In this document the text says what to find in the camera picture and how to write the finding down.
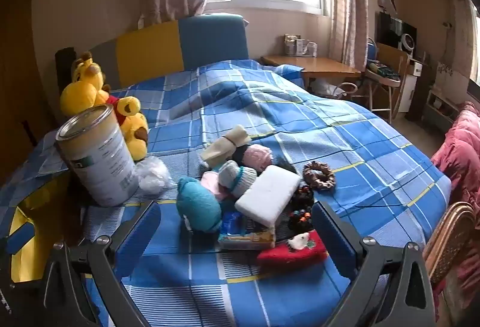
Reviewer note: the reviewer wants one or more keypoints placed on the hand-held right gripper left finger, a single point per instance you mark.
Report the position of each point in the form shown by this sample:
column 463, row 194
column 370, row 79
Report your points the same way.
column 138, row 233

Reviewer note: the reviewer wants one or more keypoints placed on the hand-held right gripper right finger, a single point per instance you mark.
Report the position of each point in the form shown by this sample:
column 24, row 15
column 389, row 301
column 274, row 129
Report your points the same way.
column 333, row 240

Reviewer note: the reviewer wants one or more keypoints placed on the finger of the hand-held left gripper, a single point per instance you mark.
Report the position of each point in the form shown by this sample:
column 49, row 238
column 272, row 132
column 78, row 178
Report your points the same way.
column 19, row 240

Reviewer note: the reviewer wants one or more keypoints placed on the cardboard box with yellow lining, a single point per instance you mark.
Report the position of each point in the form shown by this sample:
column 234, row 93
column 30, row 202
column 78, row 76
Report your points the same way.
column 20, row 269

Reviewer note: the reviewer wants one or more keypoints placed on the red sock with white trim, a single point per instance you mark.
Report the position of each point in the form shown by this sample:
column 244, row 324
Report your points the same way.
column 292, row 254

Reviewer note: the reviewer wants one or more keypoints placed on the black beaded hair accessory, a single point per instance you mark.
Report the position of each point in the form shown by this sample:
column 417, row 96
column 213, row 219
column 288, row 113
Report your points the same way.
column 302, row 209

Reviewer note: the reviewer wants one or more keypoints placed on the white plastic bag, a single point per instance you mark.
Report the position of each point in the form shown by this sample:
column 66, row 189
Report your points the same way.
column 153, row 175

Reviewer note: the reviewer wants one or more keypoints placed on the pile of pastel socks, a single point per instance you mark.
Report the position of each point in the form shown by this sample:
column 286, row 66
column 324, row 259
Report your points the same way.
column 198, row 203

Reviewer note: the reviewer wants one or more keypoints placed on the brown satin scrunchie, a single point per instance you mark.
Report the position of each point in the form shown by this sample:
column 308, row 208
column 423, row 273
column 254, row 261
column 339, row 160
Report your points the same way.
column 318, row 175

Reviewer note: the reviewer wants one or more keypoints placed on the light pink sock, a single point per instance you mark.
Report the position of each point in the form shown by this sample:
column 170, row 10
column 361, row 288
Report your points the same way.
column 212, row 184

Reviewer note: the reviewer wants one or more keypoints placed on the blue tissue pack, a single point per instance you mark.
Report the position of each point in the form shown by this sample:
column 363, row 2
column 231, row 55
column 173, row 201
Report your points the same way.
column 240, row 235

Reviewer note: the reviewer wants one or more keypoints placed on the pink fuzzy sock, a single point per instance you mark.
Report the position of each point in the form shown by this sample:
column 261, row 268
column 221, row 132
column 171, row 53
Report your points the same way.
column 257, row 158

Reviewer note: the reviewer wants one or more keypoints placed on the grey striped knitted sock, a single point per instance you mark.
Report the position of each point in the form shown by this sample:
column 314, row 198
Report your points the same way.
column 238, row 179

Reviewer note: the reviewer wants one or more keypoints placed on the beige sock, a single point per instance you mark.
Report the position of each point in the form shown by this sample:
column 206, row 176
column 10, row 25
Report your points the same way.
column 225, row 147

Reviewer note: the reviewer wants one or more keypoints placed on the large metal can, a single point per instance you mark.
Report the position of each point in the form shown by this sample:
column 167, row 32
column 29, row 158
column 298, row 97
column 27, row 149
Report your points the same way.
column 101, row 162

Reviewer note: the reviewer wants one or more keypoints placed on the wicker chair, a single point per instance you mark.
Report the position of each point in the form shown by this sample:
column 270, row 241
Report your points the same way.
column 446, row 237

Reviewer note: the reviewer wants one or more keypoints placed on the pink quilt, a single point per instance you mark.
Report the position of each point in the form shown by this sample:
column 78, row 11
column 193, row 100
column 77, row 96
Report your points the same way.
column 461, row 162

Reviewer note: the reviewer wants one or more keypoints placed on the wooden wardrobe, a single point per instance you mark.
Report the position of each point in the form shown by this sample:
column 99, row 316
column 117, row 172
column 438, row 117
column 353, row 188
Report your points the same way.
column 15, row 87

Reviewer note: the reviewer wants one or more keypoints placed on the yellow plush bear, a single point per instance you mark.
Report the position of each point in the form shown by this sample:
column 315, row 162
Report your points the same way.
column 90, row 87

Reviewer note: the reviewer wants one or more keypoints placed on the white cabinet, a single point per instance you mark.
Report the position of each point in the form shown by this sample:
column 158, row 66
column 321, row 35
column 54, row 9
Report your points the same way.
column 410, row 87

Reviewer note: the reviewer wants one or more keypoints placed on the dark open shelf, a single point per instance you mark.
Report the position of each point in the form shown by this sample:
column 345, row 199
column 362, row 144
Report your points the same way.
column 438, row 98

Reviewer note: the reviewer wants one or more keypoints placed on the wooden desk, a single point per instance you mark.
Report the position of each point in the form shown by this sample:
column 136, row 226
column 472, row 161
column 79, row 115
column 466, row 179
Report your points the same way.
column 311, row 64

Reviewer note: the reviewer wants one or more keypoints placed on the wooden chair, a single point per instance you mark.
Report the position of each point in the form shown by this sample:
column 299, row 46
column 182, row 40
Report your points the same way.
column 390, row 60

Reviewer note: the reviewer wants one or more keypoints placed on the clear storage box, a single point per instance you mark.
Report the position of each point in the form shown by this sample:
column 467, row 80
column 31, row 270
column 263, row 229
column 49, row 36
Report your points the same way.
column 308, row 48

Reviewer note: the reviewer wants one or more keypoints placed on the small patterned box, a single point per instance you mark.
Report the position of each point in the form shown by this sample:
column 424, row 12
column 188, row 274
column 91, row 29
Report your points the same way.
column 291, row 45

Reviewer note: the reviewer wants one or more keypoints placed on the small white fan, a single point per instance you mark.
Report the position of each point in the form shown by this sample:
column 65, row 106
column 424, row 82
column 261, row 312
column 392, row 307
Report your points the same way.
column 407, row 42

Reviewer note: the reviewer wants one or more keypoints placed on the black monitor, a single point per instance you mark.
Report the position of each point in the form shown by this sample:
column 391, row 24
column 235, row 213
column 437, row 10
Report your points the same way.
column 390, row 29

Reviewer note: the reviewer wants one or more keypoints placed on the side window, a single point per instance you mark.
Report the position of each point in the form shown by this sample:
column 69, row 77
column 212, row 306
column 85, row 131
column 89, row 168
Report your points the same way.
column 475, row 49

